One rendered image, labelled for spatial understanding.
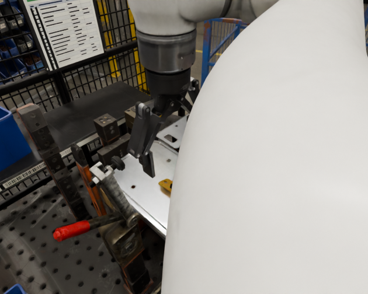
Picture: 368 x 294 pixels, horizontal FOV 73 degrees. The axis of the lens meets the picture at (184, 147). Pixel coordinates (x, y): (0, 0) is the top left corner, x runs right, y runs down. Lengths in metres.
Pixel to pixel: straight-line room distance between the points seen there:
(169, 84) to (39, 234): 0.79
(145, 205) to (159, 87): 0.32
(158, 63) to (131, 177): 0.39
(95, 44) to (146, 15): 0.65
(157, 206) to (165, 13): 0.43
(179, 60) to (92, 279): 0.72
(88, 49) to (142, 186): 0.54
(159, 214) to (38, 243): 0.54
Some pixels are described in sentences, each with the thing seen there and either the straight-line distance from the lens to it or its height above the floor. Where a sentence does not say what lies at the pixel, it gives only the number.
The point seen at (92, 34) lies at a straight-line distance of 0.98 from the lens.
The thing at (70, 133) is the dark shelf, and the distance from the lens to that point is 0.84.
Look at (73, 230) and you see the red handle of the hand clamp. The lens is 0.47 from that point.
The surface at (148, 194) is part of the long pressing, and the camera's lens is 0.65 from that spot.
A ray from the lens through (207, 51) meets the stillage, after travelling 2.35.
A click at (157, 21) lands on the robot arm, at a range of 0.36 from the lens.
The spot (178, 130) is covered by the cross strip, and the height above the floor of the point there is 1.00.
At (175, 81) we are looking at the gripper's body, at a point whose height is 1.33.
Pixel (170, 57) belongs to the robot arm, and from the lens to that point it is 0.37.
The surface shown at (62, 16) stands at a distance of 0.93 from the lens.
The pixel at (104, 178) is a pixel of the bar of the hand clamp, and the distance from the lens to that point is 0.41.
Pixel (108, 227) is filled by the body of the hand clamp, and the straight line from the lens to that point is 0.55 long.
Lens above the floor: 1.51
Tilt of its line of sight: 43 degrees down
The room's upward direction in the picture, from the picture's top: straight up
